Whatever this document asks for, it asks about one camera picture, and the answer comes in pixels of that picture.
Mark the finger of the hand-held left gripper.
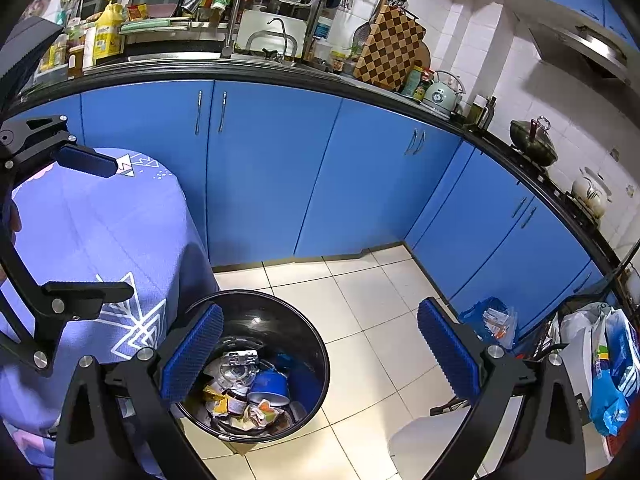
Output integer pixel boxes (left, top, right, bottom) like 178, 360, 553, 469
0, 115, 121, 178
0, 232, 136, 378

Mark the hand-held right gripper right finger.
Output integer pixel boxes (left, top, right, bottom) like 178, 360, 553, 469
416, 297, 586, 480

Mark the blue paper cup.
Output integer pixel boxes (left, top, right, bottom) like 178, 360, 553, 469
247, 369, 292, 406

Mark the white plastic stool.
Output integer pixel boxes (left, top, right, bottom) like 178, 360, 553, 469
389, 395, 506, 480

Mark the blue plastic bag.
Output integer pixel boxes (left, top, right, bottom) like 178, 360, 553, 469
459, 296, 518, 350

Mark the blue printed bag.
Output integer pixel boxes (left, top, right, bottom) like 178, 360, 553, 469
590, 310, 640, 436

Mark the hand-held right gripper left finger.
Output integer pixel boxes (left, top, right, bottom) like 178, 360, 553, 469
55, 302, 225, 480

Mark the checkered wooden cutting board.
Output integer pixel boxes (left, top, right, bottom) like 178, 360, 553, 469
352, 5, 428, 92

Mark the white ceramic pot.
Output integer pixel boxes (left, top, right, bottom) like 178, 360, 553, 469
571, 167, 613, 211

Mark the silver kitchen faucet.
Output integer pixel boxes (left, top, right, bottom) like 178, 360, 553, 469
181, 0, 236, 58

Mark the green drying tray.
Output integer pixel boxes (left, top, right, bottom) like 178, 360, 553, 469
119, 19, 173, 36

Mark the steel range hood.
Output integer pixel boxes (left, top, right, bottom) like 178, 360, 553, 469
527, 15, 631, 78

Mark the yellow detergent bottle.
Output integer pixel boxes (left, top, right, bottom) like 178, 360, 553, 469
94, 0, 126, 66

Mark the yellow packaging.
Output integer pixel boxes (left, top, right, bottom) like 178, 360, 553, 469
202, 385, 228, 413

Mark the purple printed tablecloth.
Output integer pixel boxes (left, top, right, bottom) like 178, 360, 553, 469
0, 147, 218, 480

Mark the white plastic bag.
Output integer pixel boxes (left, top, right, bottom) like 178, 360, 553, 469
559, 302, 613, 411

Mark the black trash bin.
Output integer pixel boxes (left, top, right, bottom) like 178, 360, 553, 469
172, 288, 331, 443

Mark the black wire rack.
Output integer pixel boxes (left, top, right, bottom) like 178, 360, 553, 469
515, 294, 621, 361

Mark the clear plastic cup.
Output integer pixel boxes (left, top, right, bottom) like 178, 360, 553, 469
210, 350, 261, 391

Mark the dark wok with lid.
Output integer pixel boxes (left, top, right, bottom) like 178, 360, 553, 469
509, 116, 558, 166

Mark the green kettle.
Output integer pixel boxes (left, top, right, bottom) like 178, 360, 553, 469
422, 70, 466, 115

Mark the metal strainer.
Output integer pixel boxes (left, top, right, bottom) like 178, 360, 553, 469
352, 20, 377, 50

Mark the group of spice jars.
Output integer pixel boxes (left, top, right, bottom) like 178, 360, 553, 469
40, 17, 98, 78

